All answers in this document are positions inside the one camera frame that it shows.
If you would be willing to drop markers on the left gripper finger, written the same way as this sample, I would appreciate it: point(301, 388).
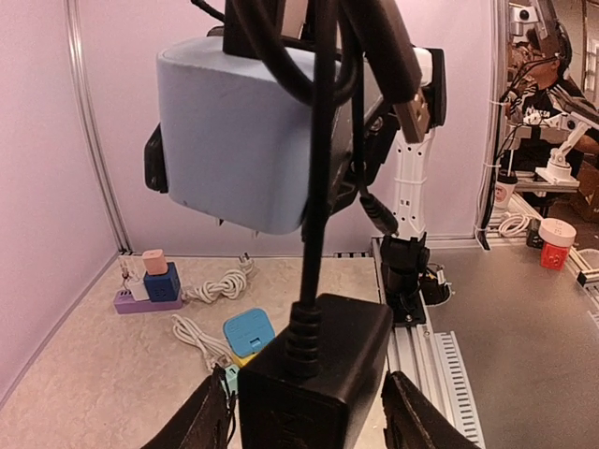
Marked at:
point(206, 419)

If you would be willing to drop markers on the teal USB charger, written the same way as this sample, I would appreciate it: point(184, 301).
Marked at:
point(231, 379)

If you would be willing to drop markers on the yellow cube socket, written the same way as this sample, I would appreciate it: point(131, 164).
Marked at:
point(241, 361)

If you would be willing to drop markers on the black charger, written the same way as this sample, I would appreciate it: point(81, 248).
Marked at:
point(315, 383)

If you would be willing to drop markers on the blue rounded charger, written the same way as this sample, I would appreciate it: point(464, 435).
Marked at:
point(249, 332)

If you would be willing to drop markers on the dark blue cube socket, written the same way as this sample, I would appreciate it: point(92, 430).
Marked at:
point(164, 287)

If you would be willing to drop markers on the purple power strip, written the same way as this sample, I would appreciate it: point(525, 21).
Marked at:
point(124, 303)

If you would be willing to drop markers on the white USB charger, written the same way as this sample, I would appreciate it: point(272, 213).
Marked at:
point(136, 288)

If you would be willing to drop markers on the pink charger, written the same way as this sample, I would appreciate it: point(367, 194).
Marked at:
point(155, 262)

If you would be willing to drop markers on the light blue charger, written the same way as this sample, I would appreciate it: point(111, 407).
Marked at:
point(236, 144)

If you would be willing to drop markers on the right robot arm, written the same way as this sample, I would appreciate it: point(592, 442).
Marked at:
point(404, 253)

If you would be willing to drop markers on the red white cup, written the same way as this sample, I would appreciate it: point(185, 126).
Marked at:
point(558, 238)

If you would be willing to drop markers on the seated person background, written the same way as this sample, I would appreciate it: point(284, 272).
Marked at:
point(533, 102)

